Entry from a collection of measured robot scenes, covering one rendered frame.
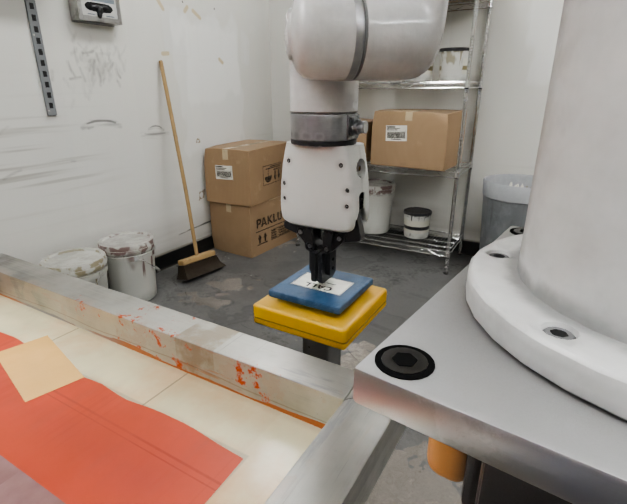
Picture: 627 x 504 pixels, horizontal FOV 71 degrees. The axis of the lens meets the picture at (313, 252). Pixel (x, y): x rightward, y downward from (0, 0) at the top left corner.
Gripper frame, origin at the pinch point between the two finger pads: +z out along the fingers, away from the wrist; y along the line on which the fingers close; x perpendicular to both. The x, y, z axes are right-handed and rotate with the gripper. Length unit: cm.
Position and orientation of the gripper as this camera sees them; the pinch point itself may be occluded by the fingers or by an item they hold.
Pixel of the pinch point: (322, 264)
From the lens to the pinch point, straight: 55.5
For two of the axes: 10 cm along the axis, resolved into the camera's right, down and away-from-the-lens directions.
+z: 0.0, 9.4, 3.5
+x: -5.0, 3.0, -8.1
